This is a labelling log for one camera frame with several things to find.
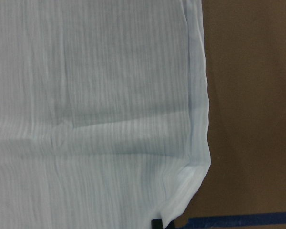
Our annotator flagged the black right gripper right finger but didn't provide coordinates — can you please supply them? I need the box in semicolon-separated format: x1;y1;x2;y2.
167;221;175;229

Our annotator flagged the light blue button shirt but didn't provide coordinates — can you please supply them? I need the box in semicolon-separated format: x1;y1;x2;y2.
0;0;210;229

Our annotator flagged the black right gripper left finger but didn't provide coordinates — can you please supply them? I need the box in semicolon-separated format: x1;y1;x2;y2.
151;219;162;229

